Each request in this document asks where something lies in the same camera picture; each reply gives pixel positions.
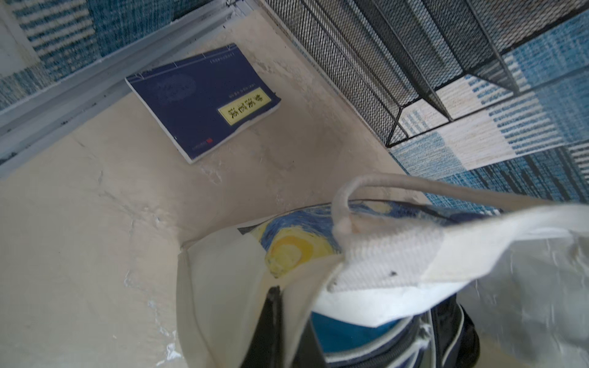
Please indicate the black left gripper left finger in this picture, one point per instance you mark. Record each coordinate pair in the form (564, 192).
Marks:
(265, 349)

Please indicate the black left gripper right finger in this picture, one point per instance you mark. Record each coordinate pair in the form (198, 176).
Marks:
(309, 353)

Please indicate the dark blue book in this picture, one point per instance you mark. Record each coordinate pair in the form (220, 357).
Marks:
(203, 101)

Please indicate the black wire mesh shelf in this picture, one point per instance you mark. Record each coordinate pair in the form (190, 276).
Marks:
(386, 56)

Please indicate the black blue paddle case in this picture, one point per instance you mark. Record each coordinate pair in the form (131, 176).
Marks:
(399, 343)

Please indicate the white canvas starry night bag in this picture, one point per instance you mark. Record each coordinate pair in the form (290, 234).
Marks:
(389, 247)

